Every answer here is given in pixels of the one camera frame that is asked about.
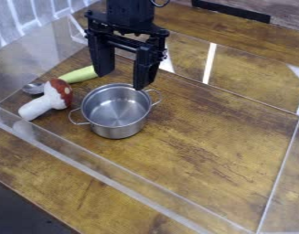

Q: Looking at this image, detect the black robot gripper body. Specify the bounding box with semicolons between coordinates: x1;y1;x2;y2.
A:
84;0;170;59

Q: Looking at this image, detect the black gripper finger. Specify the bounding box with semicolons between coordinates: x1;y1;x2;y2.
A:
134;46;162;90
87;32;115;77

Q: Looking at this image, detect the small stainless steel pot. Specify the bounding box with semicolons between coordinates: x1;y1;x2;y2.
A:
68;83;163;139

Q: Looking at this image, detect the green handled metal spoon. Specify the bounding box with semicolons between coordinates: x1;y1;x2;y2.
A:
21;66;98;95

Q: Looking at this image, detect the red and white toy mushroom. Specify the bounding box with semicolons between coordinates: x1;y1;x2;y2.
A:
19;79;73;121

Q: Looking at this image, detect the black bar on table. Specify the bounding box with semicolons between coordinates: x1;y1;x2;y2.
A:
191;0;271;24

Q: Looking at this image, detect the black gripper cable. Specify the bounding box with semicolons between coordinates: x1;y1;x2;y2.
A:
150;0;171;8

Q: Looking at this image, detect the clear acrylic enclosure wall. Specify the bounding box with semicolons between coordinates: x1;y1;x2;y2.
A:
0;2;299;234

